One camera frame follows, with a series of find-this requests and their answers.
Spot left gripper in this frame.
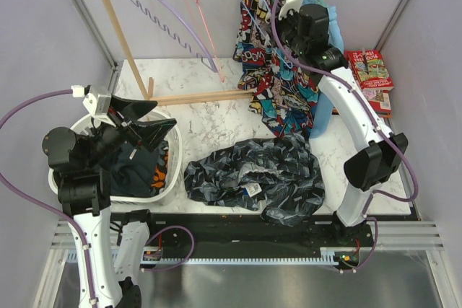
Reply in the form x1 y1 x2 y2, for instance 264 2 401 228
84 92 175 166

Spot dark leaf-print shorts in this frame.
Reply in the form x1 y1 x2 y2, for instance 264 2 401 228
184 133 326 226

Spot light blue wire hanger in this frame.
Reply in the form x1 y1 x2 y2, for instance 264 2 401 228
234 0 293 68

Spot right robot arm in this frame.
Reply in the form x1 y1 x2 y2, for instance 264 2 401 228
271 4 409 246

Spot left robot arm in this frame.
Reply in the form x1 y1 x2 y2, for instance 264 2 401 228
42 95 176 307

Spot purple plastic hanger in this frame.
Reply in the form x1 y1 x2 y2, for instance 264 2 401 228
127 0 219 72

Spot colourful comic-print shorts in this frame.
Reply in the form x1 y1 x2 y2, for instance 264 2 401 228
233 0 319 138

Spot light blue shorts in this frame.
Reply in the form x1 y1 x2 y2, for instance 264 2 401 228
303 0 344 138

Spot wooden clothes rack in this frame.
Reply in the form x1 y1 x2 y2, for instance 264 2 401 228
84 0 337 107

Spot dark navy garment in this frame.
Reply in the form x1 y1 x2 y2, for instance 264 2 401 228
100 141 167 198

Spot orange patterned garment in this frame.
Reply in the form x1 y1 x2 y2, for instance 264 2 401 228
151 141 169 195

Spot blue card tag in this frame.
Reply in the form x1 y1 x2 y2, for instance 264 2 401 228
243 182 262 197

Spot red illustrated book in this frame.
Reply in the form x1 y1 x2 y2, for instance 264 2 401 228
346 50 394 91

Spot large red book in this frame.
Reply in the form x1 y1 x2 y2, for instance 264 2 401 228
331 62 393 118

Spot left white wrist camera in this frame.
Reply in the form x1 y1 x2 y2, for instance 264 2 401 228
71 85 112 120

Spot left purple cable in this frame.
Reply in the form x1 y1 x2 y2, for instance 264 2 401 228
0 89 196 302

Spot purple cable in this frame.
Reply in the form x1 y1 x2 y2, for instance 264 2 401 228
0 89 196 302
271 0 419 273

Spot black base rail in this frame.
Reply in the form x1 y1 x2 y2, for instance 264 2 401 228
108 212 376 260

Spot pink wire hanger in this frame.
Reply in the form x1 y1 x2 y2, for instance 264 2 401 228
183 0 225 82

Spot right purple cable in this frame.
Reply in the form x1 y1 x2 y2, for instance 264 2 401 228
271 0 419 273

